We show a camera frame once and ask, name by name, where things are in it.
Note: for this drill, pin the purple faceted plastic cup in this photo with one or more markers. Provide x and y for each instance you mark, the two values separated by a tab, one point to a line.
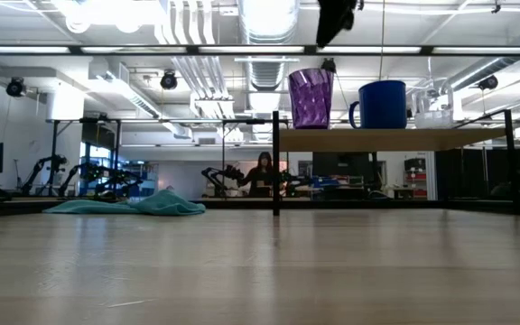
310	99

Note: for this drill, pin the teal cloth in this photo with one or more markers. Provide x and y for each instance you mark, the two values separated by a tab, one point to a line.
160	205

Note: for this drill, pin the red storage rack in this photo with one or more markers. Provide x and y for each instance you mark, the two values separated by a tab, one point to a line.
415	178

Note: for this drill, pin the wooden shelf board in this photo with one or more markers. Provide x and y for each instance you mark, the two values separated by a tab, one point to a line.
377	140

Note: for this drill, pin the small clear plastic cup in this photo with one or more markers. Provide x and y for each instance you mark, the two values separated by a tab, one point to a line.
433	118

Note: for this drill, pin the black background robot arm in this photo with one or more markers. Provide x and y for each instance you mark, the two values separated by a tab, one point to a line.
102	178
219	176
39	169

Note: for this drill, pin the person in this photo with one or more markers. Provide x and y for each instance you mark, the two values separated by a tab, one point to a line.
262	176

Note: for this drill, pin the blue mug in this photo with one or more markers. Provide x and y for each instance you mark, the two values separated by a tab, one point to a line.
382	106

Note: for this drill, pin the dark background cabinet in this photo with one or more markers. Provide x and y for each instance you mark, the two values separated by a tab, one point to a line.
343	164

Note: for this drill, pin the silver ventilation duct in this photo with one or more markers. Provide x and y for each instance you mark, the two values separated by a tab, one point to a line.
266	72

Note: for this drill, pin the black ceiling spotlight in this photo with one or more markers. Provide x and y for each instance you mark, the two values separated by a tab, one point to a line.
15	87
330	65
169	80
488	83

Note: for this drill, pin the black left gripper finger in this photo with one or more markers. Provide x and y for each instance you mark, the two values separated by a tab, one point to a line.
325	18
343	15

